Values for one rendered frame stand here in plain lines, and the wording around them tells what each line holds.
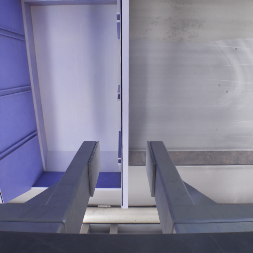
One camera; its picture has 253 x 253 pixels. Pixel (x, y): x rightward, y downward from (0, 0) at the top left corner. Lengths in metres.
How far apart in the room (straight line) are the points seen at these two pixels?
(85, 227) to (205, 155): 0.31
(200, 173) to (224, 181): 0.06
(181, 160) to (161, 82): 0.18
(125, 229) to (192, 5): 0.48
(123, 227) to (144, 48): 0.39
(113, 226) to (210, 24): 0.46
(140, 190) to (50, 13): 0.40
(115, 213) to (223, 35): 0.43
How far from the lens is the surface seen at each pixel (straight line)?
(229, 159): 0.47
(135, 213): 0.46
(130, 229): 0.48
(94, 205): 0.48
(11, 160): 0.33
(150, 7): 0.38
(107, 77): 0.36
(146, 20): 0.37
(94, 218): 0.46
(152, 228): 0.48
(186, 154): 0.43
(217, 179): 0.48
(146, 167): 0.16
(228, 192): 0.51
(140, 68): 0.36
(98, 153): 0.15
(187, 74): 0.38
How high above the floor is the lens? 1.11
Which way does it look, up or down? 73 degrees down
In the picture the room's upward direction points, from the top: 180 degrees counter-clockwise
